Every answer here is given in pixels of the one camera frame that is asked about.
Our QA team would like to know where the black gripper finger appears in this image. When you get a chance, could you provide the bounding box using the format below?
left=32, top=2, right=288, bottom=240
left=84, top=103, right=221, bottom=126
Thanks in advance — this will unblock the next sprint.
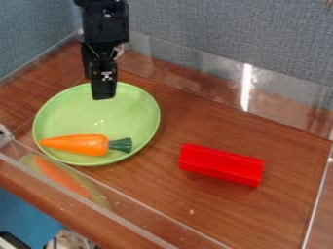
left=80, top=43, right=94, bottom=79
left=89, top=59, right=117, bottom=100

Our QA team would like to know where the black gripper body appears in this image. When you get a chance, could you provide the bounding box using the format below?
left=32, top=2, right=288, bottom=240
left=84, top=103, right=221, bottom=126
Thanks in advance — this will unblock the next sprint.
left=78, top=0, right=128, bottom=59

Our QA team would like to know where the green plastic plate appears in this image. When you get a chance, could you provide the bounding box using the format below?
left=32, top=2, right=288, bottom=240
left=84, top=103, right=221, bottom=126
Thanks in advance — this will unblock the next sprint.
left=32, top=82, right=160, bottom=166

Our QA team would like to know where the orange toy carrot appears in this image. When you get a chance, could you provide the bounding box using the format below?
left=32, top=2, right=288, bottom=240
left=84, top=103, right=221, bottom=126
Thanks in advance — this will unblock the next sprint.
left=38, top=134, right=132, bottom=156

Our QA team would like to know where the red rectangular block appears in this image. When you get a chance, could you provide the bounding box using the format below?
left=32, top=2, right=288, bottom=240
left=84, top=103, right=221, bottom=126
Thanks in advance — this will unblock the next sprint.
left=177, top=143, right=263, bottom=187

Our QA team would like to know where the clear acrylic enclosure wall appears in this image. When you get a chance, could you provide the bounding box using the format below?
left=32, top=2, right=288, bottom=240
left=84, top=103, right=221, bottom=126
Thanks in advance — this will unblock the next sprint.
left=0, top=35, right=333, bottom=249

